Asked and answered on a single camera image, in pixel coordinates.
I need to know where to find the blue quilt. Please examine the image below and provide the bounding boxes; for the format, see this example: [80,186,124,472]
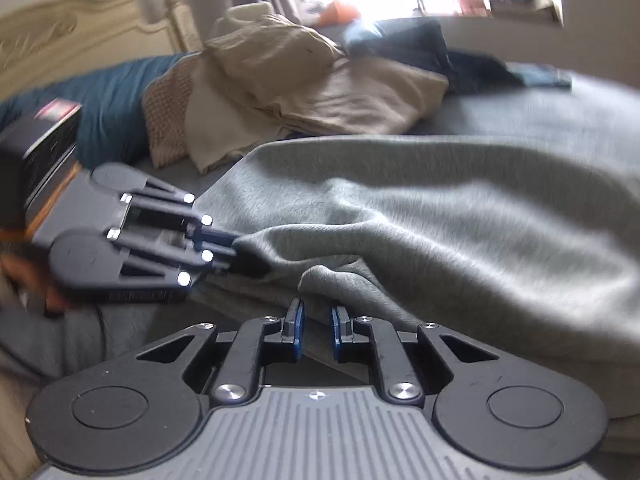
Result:
[0,52,201,167]

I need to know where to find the beige pants with pocket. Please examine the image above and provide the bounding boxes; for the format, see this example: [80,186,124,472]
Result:
[205,2,347,111]

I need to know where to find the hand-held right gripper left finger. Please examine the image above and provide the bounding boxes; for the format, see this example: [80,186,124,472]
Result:
[135,298,306,406]

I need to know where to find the orange bag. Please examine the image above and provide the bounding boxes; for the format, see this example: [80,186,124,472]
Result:
[317,0,362,27]

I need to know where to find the patterned pillow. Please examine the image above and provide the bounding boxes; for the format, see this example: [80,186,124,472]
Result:
[141,55,201,169]

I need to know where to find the light blue jeans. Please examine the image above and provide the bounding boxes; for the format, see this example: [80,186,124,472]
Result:
[344,20,386,56]

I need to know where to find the grey hoodie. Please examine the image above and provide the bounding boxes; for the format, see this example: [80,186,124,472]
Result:
[0,135,640,441]

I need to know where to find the cream cloth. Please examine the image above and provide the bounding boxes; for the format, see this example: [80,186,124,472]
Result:
[185,60,292,176]

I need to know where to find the cardboard tray with dark clothes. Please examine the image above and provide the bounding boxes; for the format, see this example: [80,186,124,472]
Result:
[487,0,559,22]

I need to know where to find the dark blue garment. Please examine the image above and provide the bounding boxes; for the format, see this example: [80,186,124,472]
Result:
[370,17,526,96]

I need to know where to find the folded beige trousers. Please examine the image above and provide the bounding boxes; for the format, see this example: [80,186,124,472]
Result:
[260,57,451,136]

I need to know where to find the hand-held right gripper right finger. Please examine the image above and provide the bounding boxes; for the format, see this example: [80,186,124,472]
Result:
[327,305,501,405]

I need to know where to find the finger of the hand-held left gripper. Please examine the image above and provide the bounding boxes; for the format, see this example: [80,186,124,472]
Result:
[121,175,240,250]
[108,229,274,287]

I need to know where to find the cream carved headboard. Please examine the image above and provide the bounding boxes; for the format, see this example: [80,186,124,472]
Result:
[0,0,207,102]

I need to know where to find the person's left hand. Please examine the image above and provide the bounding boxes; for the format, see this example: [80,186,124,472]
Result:
[0,254,77,317]

